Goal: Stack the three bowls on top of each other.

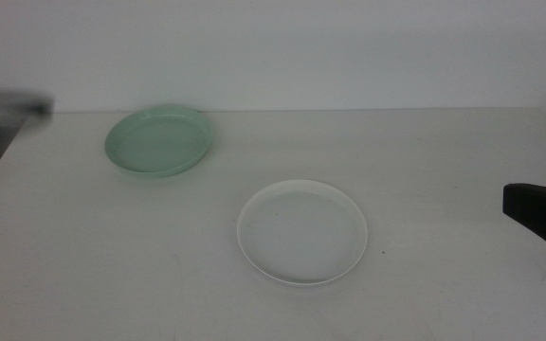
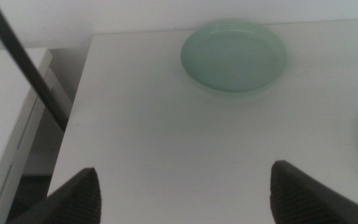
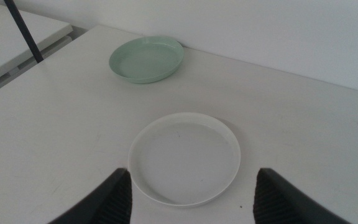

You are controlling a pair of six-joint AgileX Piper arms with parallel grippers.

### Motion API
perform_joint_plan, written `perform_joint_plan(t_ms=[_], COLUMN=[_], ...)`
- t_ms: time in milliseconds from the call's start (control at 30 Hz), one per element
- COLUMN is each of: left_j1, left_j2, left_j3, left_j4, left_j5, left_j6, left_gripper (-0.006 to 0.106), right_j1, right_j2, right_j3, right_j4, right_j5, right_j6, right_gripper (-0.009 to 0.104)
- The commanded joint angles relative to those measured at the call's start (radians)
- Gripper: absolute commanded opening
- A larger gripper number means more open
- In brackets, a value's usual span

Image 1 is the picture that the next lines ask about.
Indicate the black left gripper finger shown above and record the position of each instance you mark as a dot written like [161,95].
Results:
[12,103]

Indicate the pale green shallow bowl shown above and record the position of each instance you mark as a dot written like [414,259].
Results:
[159,144]

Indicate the white shallow bowl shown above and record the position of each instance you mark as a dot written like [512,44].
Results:
[301,234]

